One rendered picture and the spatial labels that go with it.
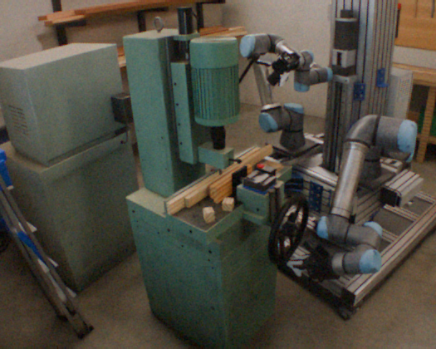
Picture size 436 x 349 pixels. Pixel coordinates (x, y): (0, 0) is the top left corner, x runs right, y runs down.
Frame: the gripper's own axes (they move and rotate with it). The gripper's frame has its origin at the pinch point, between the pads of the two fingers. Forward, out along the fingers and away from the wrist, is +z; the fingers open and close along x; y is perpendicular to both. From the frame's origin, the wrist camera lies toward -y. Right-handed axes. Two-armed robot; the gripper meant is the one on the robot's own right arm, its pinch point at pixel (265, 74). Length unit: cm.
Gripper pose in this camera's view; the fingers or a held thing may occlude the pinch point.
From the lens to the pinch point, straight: 155.2
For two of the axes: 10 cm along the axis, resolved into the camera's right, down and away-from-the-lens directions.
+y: 4.3, -5.2, -7.3
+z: -6.3, 4.0, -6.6
